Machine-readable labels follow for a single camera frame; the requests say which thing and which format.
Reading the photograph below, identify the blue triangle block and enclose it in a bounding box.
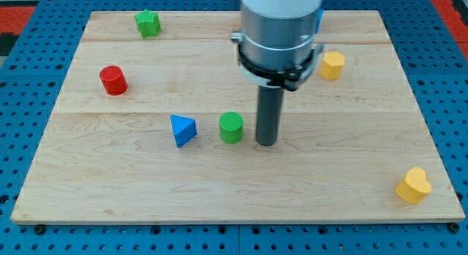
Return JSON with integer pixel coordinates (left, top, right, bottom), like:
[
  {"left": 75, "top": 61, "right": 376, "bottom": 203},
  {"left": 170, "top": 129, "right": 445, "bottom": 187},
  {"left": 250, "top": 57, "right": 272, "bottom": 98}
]
[{"left": 170, "top": 115, "right": 197, "bottom": 148}]

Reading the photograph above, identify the blue block behind arm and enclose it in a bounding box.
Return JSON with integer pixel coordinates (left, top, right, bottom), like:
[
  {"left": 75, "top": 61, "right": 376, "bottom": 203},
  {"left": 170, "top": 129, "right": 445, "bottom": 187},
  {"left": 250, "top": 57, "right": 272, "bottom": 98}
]
[{"left": 315, "top": 9, "right": 324, "bottom": 34}]

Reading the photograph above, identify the red cylinder block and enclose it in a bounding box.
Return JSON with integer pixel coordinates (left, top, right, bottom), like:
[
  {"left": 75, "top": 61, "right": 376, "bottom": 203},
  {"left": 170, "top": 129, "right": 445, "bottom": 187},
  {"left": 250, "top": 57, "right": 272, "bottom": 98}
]
[{"left": 99, "top": 65, "right": 128, "bottom": 96}]

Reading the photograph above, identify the green cylinder block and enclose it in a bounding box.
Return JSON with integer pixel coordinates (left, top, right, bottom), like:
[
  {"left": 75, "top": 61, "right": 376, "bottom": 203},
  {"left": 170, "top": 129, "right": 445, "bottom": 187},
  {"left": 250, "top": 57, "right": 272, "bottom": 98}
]
[{"left": 219, "top": 112, "right": 244, "bottom": 144}]

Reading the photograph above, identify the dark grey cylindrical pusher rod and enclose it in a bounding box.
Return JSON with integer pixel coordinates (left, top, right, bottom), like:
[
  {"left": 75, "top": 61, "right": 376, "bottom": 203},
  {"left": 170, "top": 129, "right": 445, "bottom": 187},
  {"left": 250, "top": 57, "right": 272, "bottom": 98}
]
[{"left": 255, "top": 86, "right": 284, "bottom": 146}]

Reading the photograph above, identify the light wooden board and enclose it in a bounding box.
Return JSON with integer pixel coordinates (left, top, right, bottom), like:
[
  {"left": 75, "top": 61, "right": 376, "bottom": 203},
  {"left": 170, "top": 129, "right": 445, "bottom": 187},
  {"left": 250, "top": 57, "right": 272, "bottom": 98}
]
[{"left": 11, "top": 10, "right": 465, "bottom": 225}]

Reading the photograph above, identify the yellow hexagon block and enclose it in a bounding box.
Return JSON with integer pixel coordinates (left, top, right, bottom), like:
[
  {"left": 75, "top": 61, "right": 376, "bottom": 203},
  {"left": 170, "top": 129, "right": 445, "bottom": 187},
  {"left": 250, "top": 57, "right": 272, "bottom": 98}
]
[{"left": 319, "top": 51, "right": 346, "bottom": 80}]

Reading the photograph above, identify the yellow heart block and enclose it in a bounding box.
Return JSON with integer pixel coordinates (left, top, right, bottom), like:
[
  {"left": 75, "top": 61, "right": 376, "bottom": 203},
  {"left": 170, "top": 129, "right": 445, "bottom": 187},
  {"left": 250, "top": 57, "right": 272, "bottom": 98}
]
[{"left": 395, "top": 167, "right": 432, "bottom": 205}]

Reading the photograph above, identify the green star block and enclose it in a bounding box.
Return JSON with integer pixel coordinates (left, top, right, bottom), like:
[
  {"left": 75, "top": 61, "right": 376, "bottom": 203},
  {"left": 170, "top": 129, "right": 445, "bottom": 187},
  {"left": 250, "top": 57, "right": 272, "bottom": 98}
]
[{"left": 134, "top": 9, "right": 161, "bottom": 38}]

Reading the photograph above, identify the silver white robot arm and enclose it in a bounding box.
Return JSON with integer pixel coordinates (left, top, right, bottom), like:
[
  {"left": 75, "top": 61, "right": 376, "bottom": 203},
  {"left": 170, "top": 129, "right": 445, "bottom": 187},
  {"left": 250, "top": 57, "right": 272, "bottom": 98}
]
[{"left": 231, "top": 0, "right": 322, "bottom": 146}]

